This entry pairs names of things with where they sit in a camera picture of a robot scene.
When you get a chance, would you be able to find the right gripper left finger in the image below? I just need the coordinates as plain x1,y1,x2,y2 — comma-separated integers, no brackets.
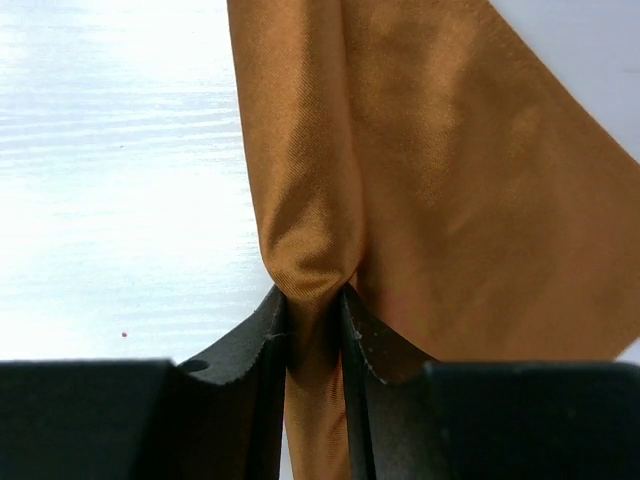
1,289,286,479

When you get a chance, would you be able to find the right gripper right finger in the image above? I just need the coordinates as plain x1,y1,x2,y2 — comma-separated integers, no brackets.
339,287,639,479

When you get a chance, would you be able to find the brown cloth napkin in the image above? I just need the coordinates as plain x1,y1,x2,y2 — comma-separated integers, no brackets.
228,1,639,479

